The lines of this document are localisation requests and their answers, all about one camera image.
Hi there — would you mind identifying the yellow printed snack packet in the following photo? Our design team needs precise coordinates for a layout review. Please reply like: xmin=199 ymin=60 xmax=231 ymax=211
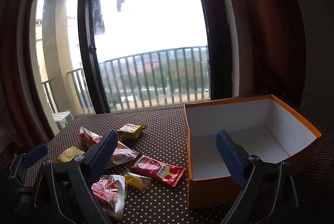
xmin=116 ymin=123 xmax=148 ymax=141

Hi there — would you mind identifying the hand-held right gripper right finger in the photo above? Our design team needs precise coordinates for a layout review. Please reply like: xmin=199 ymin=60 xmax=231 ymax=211
xmin=215 ymin=130 xmax=299 ymax=224

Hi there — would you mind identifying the white plastic stool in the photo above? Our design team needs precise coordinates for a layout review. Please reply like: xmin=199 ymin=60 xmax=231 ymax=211
xmin=52 ymin=111 xmax=73 ymax=130

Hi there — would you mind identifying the small yellow snack packet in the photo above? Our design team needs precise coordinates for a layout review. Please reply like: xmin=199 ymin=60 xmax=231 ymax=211
xmin=124 ymin=172 xmax=152 ymax=192

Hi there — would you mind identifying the brown curtain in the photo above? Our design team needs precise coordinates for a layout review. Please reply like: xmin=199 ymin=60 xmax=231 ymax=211
xmin=188 ymin=0 xmax=308 ymax=109
xmin=0 ymin=0 xmax=53 ymax=151

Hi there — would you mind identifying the brown polka dot tablecloth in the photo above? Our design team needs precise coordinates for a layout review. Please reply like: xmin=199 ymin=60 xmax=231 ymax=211
xmin=23 ymin=95 xmax=334 ymax=224

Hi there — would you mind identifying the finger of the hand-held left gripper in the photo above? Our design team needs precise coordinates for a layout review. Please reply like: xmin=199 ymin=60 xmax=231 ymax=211
xmin=22 ymin=143 xmax=49 ymax=168

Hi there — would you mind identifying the clear red orange snack packet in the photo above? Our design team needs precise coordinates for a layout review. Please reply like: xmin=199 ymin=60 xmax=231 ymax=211
xmin=91 ymin=174 xmax=127 ymax=219

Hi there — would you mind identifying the orange cardboard box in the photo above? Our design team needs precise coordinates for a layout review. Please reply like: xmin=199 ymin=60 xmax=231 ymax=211
xmin=183 ymin=94 xmax=322 ymax=210

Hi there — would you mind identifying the red white clear snack packet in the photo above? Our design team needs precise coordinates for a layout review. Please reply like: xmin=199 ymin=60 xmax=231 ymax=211
xmin=79 ymin=127 xmax=103 ymax=151

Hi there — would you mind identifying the balcony railing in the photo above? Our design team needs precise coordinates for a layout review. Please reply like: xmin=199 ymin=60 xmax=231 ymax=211
xmin=42 ymin=46 xmax=210 ymax=113

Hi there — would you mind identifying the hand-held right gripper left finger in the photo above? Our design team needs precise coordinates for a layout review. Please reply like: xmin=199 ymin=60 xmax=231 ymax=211
xmin=34 ymin=129 xmax=119 ymax=224

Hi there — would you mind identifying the black window frame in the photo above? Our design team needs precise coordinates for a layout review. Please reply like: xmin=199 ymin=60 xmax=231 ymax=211
xmin=23 ymin=0 xmax=233 ymax=136

